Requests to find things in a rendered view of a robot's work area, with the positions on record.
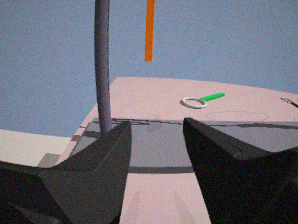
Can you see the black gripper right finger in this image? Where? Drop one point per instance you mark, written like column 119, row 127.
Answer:
column 239, row 182

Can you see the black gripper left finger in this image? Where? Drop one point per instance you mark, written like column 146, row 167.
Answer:
column 87, row 188

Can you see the orange handle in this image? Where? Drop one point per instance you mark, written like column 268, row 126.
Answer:
column 149, row 29

